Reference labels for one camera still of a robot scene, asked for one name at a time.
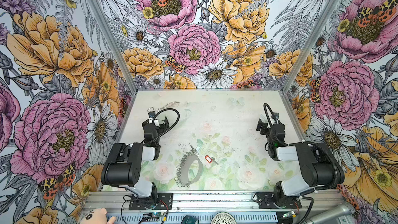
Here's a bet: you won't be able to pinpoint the red key tag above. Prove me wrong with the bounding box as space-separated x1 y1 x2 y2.
205 155 212 163

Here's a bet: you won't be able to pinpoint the small silver key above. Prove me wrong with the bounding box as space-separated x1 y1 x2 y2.
211 157 219 165

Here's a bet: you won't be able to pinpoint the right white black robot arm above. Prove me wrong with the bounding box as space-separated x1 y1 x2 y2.
256 119 345 207

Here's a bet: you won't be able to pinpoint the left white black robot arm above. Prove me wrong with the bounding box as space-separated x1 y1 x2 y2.
101 118 170 199

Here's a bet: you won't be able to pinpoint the silver metal scissors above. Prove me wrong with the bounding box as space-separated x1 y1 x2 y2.
147 101 180 113

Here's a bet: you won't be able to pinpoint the dark teal device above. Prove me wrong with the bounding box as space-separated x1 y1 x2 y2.
181 215 199 224

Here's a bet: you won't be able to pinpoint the pink plush doll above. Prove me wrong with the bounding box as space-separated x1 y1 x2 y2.
79 208 117 224

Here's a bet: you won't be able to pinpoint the white patterned round object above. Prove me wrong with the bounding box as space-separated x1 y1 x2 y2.
210 212 237 224

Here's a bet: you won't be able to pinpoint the grey metal tube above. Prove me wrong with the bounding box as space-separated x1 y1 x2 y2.
303 203 356 224

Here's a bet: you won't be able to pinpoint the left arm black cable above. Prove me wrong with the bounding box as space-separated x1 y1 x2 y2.
146 108 181 145

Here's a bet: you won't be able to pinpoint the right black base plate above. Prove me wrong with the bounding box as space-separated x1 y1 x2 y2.
252 191 302 209

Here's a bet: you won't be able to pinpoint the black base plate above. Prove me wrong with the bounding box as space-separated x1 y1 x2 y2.
129 192 174 211
252 191 302 209

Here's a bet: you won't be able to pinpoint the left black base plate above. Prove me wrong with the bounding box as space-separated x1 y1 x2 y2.
129 192 174 211

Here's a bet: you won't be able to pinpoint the aluminium front rail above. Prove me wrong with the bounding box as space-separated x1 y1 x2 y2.
81 190 344 224

